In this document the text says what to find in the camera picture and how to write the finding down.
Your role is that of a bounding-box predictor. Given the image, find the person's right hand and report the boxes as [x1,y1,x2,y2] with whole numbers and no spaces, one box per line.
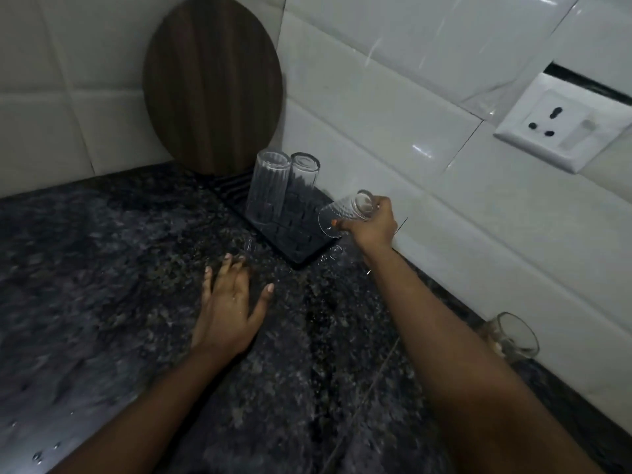
[331,195,400,258]

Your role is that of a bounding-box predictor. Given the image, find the person's left hand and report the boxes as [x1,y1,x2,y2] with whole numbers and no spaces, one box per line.
[190,253,276,365]

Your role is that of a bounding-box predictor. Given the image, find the drinking glass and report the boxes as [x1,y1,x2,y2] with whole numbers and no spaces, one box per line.
[288,151,322,204]
[477,311,541,367]
[317,189,381,239]
[244,148,292,226]

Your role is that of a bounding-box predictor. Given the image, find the black drying mat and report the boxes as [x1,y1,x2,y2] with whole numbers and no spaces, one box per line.
[211,169,348,269]

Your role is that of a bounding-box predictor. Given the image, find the person's left forearm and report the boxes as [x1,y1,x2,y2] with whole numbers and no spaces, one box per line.
[49,348,233,474]

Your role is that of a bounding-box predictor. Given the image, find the person's right forearm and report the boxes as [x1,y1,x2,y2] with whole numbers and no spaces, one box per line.
[365,244,606,474]

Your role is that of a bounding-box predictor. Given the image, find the round wooden cutting board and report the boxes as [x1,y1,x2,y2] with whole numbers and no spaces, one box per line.
[142,0,284,176]

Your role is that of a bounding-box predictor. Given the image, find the white wall socket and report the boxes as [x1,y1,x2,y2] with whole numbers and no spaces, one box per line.
[493,72,632,175]

